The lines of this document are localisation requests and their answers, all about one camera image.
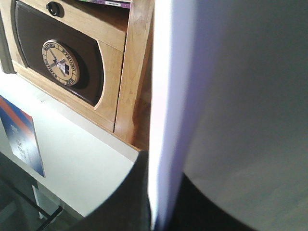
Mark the white paper sheet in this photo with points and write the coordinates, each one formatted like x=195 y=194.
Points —
x=230 y=109

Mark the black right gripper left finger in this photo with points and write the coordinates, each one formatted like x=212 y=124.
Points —
x=127 y=209

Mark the wooden desk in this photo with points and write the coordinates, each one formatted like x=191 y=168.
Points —
x=113 y=48

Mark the round emblem plaque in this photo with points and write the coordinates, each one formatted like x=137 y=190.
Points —
x=61 y=62

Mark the black round drawer knob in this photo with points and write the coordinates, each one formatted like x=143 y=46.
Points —
x=53 y=8

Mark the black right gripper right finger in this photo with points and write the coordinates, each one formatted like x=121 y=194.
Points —
x=194 y=212

